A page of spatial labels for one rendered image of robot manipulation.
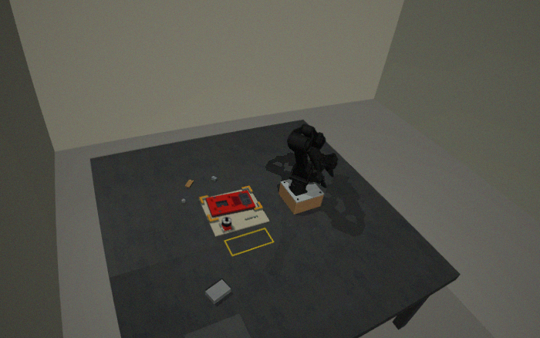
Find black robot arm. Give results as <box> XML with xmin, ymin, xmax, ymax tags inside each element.
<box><xmin>287</xmin><ymin>124</ymin><xmax>338</xmax><ymax>196</ymax></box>

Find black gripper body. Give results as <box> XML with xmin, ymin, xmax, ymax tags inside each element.
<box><xmin>310</xmin><ymin>153</ymin><xmax>324</xmax><ymax>183</ymax></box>

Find black tyre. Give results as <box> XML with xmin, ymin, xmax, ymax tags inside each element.
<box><xmin>221</xmin><ymin>217</ymin><xmax>231</xmax><ymax>227</ymax></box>

